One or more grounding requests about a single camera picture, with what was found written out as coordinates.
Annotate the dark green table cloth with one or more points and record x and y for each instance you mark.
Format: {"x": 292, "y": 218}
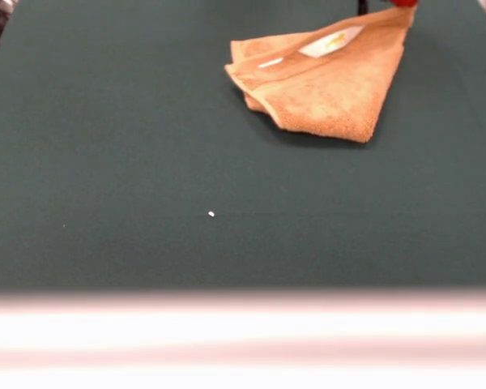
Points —
{"x": 105, "y": 162}

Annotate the white blurred foreground edge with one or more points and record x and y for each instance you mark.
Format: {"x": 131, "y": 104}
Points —
{"x": 243, "y": 340}

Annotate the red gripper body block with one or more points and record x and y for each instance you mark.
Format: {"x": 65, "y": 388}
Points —
{"x": 404, "y": 3}

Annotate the orange terry towel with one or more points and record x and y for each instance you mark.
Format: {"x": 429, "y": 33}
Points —
{"x": 332, "y": 97}

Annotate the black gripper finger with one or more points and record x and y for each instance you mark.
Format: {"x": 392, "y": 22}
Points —
{"x": 362, "y": 6}

